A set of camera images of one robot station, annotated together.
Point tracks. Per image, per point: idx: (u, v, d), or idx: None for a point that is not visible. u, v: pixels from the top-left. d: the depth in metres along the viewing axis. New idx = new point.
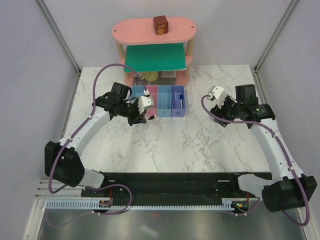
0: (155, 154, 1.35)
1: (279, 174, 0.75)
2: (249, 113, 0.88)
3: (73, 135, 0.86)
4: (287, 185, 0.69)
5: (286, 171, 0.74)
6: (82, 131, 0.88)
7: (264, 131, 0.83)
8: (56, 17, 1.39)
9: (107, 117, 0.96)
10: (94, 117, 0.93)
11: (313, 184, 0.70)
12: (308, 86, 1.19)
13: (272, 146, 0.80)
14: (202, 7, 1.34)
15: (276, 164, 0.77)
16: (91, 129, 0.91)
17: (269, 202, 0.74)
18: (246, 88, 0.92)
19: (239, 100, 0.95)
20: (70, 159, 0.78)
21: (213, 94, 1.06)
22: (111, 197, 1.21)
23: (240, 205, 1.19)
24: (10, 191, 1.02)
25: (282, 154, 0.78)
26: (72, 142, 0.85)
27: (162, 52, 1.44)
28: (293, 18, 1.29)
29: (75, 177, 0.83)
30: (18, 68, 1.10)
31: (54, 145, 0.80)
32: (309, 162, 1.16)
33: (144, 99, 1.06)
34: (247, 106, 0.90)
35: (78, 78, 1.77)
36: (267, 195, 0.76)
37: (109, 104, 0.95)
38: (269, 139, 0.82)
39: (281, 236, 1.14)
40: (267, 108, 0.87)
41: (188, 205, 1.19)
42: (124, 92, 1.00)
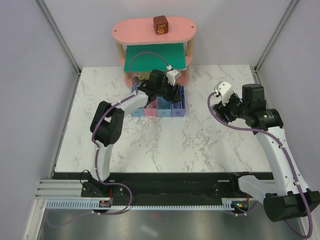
0: (155, 154, 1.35)
1: (284, 188, 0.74)
2: (255, 119, 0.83)
3: (122, 101, 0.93)
4: (291, 200, 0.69)
5: (291, 185, 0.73)
6: (129, 100, 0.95)
7: (271, 141, 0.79)
8: (56, 17, 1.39)
9: (145, 99, 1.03)
10: (138, 95, 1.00)
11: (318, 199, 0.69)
12: (308, 86, 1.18)
13: (279, 159, 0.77)
14: (202, 7, 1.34)
15: (281, 177, 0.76)
16: (134, 103, 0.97)
17: (270, 211, 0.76)
18: (255, 90, 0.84)
19: (246, 102, 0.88)
20: (116, 116, 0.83)
21: (219, 90, 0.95)
22: (111, 197, 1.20)
23: (240, 205, 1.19)
24: (10, 190, 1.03)
25: (288, 166, 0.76)
26: (120, 106, 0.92)
27: (163, 54, 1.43)
28: (293, 18, 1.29)
29: (114, 137, 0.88)
30: (18, 67, 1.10)
31: (106, 103, 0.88)
32: (309, 162, 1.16)
33: (170, 72, 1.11)
34: (254, 110, 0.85)
35: (78, 77, 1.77)
36: (269, 204, 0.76)
37: (148, 92, 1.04)
38: (276, 151, 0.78)
39: (281, 236, 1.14)
40: (275, 115, 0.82)
41: (188, 205, 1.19)
42: (159, 79, 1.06)
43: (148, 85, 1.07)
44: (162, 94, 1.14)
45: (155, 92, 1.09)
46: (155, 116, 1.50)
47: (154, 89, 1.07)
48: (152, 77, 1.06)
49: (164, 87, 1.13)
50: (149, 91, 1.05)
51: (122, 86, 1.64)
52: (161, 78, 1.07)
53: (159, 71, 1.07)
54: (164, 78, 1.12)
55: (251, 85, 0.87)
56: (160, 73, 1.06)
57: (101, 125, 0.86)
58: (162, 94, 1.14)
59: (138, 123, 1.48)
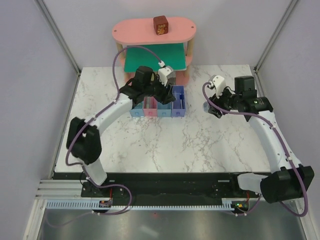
0: (155, 154, 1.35)
1: (277, 165, 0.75)
2: (247, 106, 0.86)
3: (97, 115, 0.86)
4: (285, 175, 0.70)
5: (283, 161, 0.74)
6: (106, 112, 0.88)
7: (262, 124, 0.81)
8: (56, 17, 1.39)
9: (130, 104, 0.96)
10: (118, 103, 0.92)
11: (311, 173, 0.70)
12: (308, 86, 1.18)
13: (271, 139, 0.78)
14: (202, 7, 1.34)
15: (274, 155, 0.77)
16: (113, 114, 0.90)
17: (267, 190, 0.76)
18: (246, 80, 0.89)
19: (238, 92, 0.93)
20: (91, 136, 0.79)
21: (213, 82, 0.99)
22: (111, 197, 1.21)
23: (240, 205, 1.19)
24: (10, 191, 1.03)
25: (280, 145, 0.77)
26: (96, 121, 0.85)
27: (163, 53, 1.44)
28: (293, 18, 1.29)
29: (92, 154, 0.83)
30: (18, 67, 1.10)
31: (78, 121, 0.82)
32: (309, 162, 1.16)
33: (162, 70, 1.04)
34: (246, 98, 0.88)
35: (78, 78, 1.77)
36: (265, 185, 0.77)
37: (133, 93, 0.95)
38: (268, 132, 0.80)
39: (281, 236, 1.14)
40: (265, 101, 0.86)
41: (188, 205, 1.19)
42: (146, 77, 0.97)
43: (134, 84, 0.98)
44: (151, 94, 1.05)
45: (143, 93, 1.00)
46: (155, 116, 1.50)
47: (141, 89, 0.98)
48: (137, 75, 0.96)
49: (153, 85, 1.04)
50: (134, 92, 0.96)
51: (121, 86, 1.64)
52: (148, 76, 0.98)
53: (146, 68, 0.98)
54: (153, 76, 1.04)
55: (242, 76, 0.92)
56: (147, 70, 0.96)
57: (76, 144, 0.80)
58: (152, 94, 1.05)
59: (138, 123, 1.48)
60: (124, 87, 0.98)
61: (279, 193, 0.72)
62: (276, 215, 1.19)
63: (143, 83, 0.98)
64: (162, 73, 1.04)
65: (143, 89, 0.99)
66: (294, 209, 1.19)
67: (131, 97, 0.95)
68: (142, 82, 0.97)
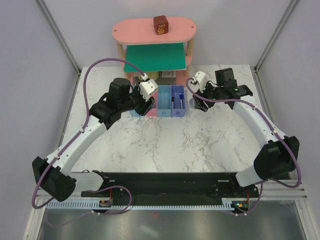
0: (155, 154, 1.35)
1: (264, 140, 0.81)
2: (230, 94, 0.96)
3: (60, 153, 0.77)
4: (273, 148, 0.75)
5: (270, 135, 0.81)
6: (71, 146, 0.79)
7: (245, 107, 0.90)
8: (56, 17, 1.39)
9: (104, 127, 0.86)
10: (87, 130, 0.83)
11: (296, 142, 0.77)
12: (308, 86, 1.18)
13: (255, 118, 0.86)
14: (202, 7, 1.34)
15: (260, 131, 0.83)
16: (81, 145, 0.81)
17: (260, 166, 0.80)
18: (225, 71, 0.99)
19: (219, 84, 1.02)
20: (55, 181, 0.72)
21: (196, 78, 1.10)
22: (111, 197, 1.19)
23: (240, 205, 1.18)
24: (11, 191, 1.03)
25: (264, 122, 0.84)
26: (59, 160, 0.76)
27: (163, 53, 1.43)
28: (293, 18, 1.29)
29: (64, 191, 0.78)
30: (18, 67, 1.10)
31: (39, 164, 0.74)
32: (309, 162, 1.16)
33: (145, 84, 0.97)
34: (228, 88, 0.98)
35: (78, 77, 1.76)
36: (258, 163, 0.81)
37: (106, 113, 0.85)
38: (251, 113, 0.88)
39: (280, 236, 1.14)
40: (245, 89, 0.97)
41: (188, 205, 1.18)
42: (122, 92, 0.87)
43: (109, 101, 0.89)
44: (129, 108, 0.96)
45: (118, 110, 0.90)
46: (155, 116, 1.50)
47: (117, 106, 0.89)
48: (112, 91, 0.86)
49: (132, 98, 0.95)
50: (108, 111, 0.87)
51: None
52: (125, 91, 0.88)
53: (122, 82, 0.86)
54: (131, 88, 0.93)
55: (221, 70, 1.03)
56: (123, 85, 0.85)
57: (45, 185, 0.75)
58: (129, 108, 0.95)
59: (138, 123, 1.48)
60: (98, 104, 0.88)
61: (271, 166, 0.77)
62: (276, 215, 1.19)
63: (119, 100, 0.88)
64: (144, 88, 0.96)
65: (119, 106, 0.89)
66: (294, 208, 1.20)
67: (104, 118, 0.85)
68: (118, 99, 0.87)
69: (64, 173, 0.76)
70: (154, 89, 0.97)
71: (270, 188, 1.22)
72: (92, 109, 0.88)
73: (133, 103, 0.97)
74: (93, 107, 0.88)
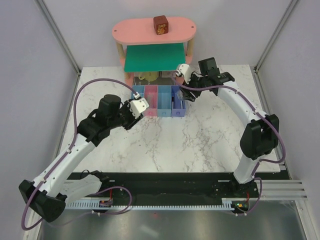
0: (155, 154, 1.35)
1: (247, 120, 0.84)
2: (213, 82, 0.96)
3: (46, 176, 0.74)
4: (255, 125, 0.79)
5: (252, 115, 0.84)
6: (57, 168, 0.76)
7: (228, 92, 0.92)
8: (56, 17, 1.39)
9: (92, 145, 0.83)
10: (74, 150, 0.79)
11: (276, 118, 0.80)
12: (308, 86, 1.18)
13: (238, 101, 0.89)
14: (202, 7, 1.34)
15: (243, 113, 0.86)
16: (68, 166, 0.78)
17: (246, 145, 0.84)
18: (208, 60, 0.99)
19: (203, 73, 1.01)
20: (42, 205, 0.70)
21: (180, 70, 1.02)
22: (111, 197, 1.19)
23: (240, 205, 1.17)
24: (11, 191, 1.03)
25: (246, 104, 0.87)
26: (45, 184, 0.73)
27: (163, 53, 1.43)
28: (293, 18, 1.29)
29: (54, 212, 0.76)
30: (19, 67, 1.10)
31: (25, 187, 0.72)
32: (309, 162, 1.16)
33: (136, 102, 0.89)
34: (212, 76, 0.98)
35: (78, 77, 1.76)
36: (244, 143, 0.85)
37: (93, 131, 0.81)
38: (234, 96, 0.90)
39: (280, 236, 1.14)
40: (227, 75, 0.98)
41: (188, 205, 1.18)
42: (112, 110, 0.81)
43: (98, 117, 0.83)
44: (119, 124, 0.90)
45: (108, 126, 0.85)
46: (155, 116, 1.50)
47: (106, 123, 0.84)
48: (101, 108, 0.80)
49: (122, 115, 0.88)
50: (97, 128, 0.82)
51: (121, 86, 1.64)
52: (115, 107, 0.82)
53: (113, 97, 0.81)
54: None
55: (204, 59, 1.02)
56: (113, 101, 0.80)
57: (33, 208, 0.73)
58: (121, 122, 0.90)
59: (138, 123, 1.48)
60: (87, 120, 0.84)
61: (255, 143, 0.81)
62: (276, 215, 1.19)
63: (109, 116, 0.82)
64: (134, 106, 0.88)
65: (109, 123, 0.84)
66: (294, 208, 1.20)
67: (92, 135, 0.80)
68: (107, 116, 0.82)
69: (51, 197, 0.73)
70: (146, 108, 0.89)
71: (270, 188, 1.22)
72: (79, 125, 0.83)
73: (123, 119, 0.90)
74: (81, 124, 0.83)
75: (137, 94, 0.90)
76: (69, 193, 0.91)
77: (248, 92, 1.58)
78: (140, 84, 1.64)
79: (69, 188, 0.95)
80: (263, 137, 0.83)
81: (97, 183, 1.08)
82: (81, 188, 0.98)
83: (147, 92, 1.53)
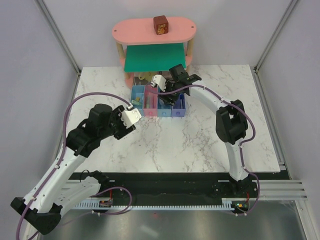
0: (155, 154, 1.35)
1: (216, 108, 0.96)
2: (183, 83, 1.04)
3: (36, 194, 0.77)
4: (223, 110, 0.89)
5: (219, 103, 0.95)
6: (47, 185, 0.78)
7: (197, 89, 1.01)
8: (56, 17, 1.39)
9: (81, 157, 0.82)
10: (62, 165, 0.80)
11: (239, 102, 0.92)
12: (307, 87, 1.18)
13: (206, 95, 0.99)
14: (202, 7, 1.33)
15: (213, 104, 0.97)
16: (57, 183, 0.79)
17: (222, 131, 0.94)
18: (176, 67, 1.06)
19: (174, 79, 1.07)
20: (33, 222, 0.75)
21: (154, 82, 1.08)
22: (111, 197, 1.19)
23: (240, 205, 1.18)
24: (11, 191, 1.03)
25: (213, 95, 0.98)
26: (36, 201, 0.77)
27: (162, 53, 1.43)
28: (293, 18, 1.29)
29: (48, 225, 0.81)
30: (18, 67, 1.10)
31: (17, 205, 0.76)
32: (309, 162, 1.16)
33: (129, 113, 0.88)
34: (182, 79, 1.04)
35: (78, 77, 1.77)
36: (220, 130, 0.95)
37: (83, 142, 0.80)
38: (201, 91, 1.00)
39: (281, 236, 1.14)
40: (192, 75, 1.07)
41: (187, 205, 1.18)
42: (103, 120, 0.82)
43: (88, 127, 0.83)
44: (110, 134, 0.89)
45: (98, 137, 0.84)
46: (155, 116, 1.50)
47: (96, 134, 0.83)
48: (91, 118, 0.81)
49: (114, 124, 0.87)
50: (87, 138, 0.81)
51: (122, 86, 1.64)
52: (105, 117, 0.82)
53: (103, 108, 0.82)
54: (113, 114, 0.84)
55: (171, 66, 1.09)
56: (104, 111, 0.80)
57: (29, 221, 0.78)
58: (112, 132, 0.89)
59: (138, 123, 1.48)
60: (76, 130, 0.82)
61: (228, 128, 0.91)
62: (277, 215, 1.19)
63: (99, 126, 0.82)
64: (127, 117, 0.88)
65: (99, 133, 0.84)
66: (294, 209, 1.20)
67: (81, 146, 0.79)
68: (98, 126, 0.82)
69: (43, 213, 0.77)
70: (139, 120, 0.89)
71: (271, 188, 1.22)
72: (68, 136, 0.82)
73: (114, 128, 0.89)
74: (70, 135, 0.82)
75: (130, 105, 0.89)
76: (65, 203, 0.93)
77: (248, 92, 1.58)
78: (140, 84, 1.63)
79: (65, 197, 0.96)
80: (234, 121, 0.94)
81: (96, 185, 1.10)
82: (77, 195, 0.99)
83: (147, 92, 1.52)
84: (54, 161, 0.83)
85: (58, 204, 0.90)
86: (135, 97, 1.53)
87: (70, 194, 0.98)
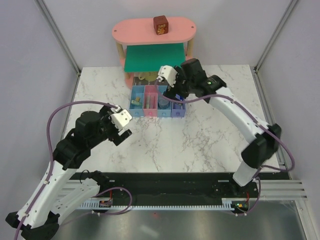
0: (155, 154, 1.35)
1: (248, 132, 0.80)
2: (203, 90, 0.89)
3: (28, 210, 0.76)
4: (261, 140, 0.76)
5: (255, 128, 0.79)
6: (38, 200, 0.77)
7: (223, 101, 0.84)
8: (56, 17, 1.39)
9: (71, 170, 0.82)
10: (52, 180, 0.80)
11: (278, 129, 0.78)
12: (307, 86, 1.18)
13: (236, 111, 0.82)
14: (202, 7, 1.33)
15: (244, 125, 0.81)
16: (48, 198, 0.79)
17: (250, 157, 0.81)
18: (192, 64, 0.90)
19: (189, 78, 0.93)
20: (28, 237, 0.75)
21: (162, 74, 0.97)
22: (111, 197, 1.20)
23: (240, 205, 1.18)
24: (10, 191, 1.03)
25: (246, 114, 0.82)
26: (29, 217, 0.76)
27: (162, 54, 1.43)
28: (293, 18, 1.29)
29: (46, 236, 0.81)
30: (18, 68, 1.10)
31: (11, 222, 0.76)
32: (310, 162, 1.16)
33: (118, 116, 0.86)
34: (200, 83, 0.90)
35: (78, 78, 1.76)
36: (247, 155, 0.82)
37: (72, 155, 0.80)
38: (230, 106, 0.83)
39: (280, 236, 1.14)
40: (217, 80, 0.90)
41: (187, 205, 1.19)
42: (90, 130, 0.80)
43: (76, 137, 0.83)
44: (101, 139, 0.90)
45: (86, 147, 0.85)
46: (155, 116, 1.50)
47: (85, 144, 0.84)
48: (78, 129, 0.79)
49: (104, 129, 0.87)
50: (75, 150, 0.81)
51: (122, 86, 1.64)
52: (93, 126, 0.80)
53: (90, 117, 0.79)
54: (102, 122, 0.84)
55: (188, 61, 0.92)
56: (90, 121, 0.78)
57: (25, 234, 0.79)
58: (103, 137, 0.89)
59: (138, 123, 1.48)
60: (64, 141, 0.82)
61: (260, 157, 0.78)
62: (277, 215, 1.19)
63: (88, 136, 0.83)
64: (117, 121, 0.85)
65: (87, 143, 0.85)
66: (294, 209, 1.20)
67: (69, 160, 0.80)
68: (86, 136, 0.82)
69: (37, 228, 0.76)
70: (129, 120, 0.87)
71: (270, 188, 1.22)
72: (56, 148, 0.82)
73: (105, 134, 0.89)
74: (59, 147, 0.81)
75: (117, 108, 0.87)
76: (63, 211, 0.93)
77: (248, 92, 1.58)
78: (140, 84, 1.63)
79: (62, 204, 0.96)
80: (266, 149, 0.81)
81: (95, 186, 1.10)
82: (73, 202, 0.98)
83: (147, 92, 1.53)
84: (44, 177, 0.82)
85: (55, 213, 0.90)
86: (135, 97, 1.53)
87: (67, 201, 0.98)
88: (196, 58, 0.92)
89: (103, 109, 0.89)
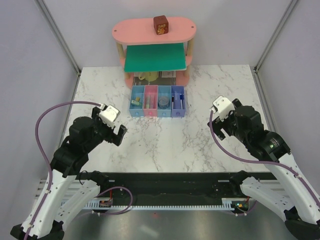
0: (155, 154, 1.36)
1: (309, 216, 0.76)
2: (262, 151, 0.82)
3: (33, 220, 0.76)
4: None
5: (317, 213, 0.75)
6: (42, 211, 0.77)
7: (285, 172, 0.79)
8: (55, 17, 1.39)
9: (71, 177, 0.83)
10: (53, 189, 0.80)
11: None
12: (308, 86, 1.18)
13: (297, 188, 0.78)
14: (202, 7, 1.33)
15: (305, 206, 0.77)
16: (51, 206, 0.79)
17: (297, 231, 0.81)
18: (252, 118, 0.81)
19: (245, 130, 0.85)
20: None
21: (216, 105, 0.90)
22: (111, 197, 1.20)
23: (240, 205, 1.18)
24: (10, 191, 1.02)
25: (309, 194, 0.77)
26: (34, 228, 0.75)
27: (160, 55, 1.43)
28: (294, 19, 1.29)
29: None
30: (18, 68, 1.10)
31: (16, 234, 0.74)
32: (308, 162, 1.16)
33: (104, 113, 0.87)
34: (261, 143, 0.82)
35: (78, 77, 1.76)
36: (294, 228, 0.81)
37: (71, 162, 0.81)
38: (292, 181, 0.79)
39: (281, 236, 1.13)
40: (278, 140, 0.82)
41: (185, 205, 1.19)
42: (84, 135, 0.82)
43: (71, 144, 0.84)
44: (97, 142, 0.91)
45: (84, 152, 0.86)
46: (155, 116, 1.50)
47: (82, 150, 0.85)
48: (72, 136, 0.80)
49: (98, 132, 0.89)
50: (73, 157, 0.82)
51: (122, 86, 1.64)
52: (87, 131, 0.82)
53: (82, 124, 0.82)
54: (94, 126, 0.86)
55: (246, 112, 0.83)
56: (84, 127, 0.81)
57: None
58: (99, 139, 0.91)
59: (138, 123, 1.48)
60: (60, 150, 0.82)
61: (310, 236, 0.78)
62: (277, 216, 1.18)
63: (83, 142, 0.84)
64: (105, 118, 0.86)
65: (84, 149, 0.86)
66: None
67: (69, 167, 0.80)
68: (81, 142, 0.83)
69: (43, 237, 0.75)
70: (118, 114, 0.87)
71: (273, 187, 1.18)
72: (54, 157, 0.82)
73: (101, 136, 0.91)
74: (56, 156, 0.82)
75: (101, 105, 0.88)
76: (65, 217, 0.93)
77: (248, 92, 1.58)
78: (140, 84, 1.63)
79: (64, 210, 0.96)
80: None
81: (95, 187, 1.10)
82: (74, 207, 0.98)
83: (148, 92, 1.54)
84: (45, 186, 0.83)
85: (59, 220, 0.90)
86: (135, 97, 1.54)
87: (68, 207, 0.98)
88: (257, 111, 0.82)
89: (92, 113, 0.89)
